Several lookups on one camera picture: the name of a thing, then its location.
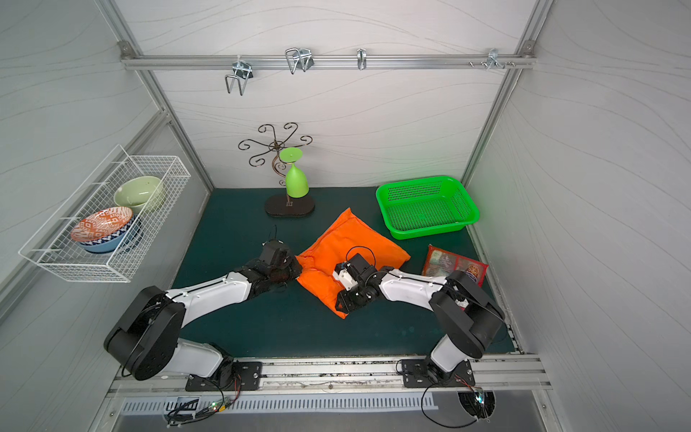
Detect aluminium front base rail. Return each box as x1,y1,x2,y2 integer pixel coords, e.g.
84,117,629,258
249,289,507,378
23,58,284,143
107,354,552,398

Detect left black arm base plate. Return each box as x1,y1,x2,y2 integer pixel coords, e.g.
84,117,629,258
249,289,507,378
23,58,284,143
185,360,263,392

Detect double metal hook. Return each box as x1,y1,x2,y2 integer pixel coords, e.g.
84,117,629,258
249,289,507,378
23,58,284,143
224,59,254,95
284,48,314,75

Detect orange shorts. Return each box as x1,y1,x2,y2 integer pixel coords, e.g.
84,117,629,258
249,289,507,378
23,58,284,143
297,209,410,319

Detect pale green bowl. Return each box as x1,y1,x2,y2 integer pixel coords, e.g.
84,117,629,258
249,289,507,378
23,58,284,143
113,176,167,215

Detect red snack packet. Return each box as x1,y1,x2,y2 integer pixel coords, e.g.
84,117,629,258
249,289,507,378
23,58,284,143
422,245,489,286

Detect right base black cable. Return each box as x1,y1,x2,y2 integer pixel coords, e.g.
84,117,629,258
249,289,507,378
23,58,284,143
419,377,482,428

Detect round floor cable port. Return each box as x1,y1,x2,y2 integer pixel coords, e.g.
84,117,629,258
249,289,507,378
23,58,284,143
458,390,496,420

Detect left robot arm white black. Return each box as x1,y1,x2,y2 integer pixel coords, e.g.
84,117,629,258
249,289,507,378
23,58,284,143
104,239,302,382

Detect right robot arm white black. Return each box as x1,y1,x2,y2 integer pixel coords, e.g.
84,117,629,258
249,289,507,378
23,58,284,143
333,254,505,382

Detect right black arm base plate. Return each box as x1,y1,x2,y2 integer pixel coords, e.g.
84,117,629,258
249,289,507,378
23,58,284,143
395,359,476,389

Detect blue bowl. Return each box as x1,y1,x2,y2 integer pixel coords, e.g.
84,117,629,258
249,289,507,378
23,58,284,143
77,221,140,254

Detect white wire wall basket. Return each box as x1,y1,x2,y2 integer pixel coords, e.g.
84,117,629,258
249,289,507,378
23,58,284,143
19,146,191,283

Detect dark metal scroll cup stand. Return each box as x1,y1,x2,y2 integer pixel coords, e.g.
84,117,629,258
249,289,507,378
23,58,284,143
238,122,316,218

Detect green plastic basket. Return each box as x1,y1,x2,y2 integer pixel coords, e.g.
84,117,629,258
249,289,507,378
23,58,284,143
376,176,480,240

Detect left base cable bundle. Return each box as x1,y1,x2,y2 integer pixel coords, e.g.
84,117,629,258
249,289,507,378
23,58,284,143
164,372,243,428

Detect double metal hook left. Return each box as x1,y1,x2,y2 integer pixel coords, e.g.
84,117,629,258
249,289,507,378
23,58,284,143
224,59,254,95

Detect double metal hook middle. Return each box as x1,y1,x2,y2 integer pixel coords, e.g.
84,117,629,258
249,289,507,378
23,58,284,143
284,48,314,75

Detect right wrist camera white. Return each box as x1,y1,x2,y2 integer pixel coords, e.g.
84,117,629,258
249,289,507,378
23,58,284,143
332,268,359,291

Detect metal hook right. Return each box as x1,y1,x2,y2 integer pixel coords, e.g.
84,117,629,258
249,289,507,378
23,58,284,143
468,50,516,70

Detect small metal hook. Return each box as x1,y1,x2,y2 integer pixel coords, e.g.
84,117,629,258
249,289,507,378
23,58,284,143
356,49,367,71

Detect aluminium top rail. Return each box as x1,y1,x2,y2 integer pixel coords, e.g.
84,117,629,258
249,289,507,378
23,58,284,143
121,52,537,72

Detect orange patterned bowl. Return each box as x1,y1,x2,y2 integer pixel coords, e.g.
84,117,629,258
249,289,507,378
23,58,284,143
70,206,134,243

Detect white vent grille strip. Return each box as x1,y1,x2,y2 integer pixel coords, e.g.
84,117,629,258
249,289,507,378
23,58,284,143
120,392,438,416

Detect green plastic goblet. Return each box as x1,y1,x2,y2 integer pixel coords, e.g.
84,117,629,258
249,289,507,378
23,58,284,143
279,148,310,199

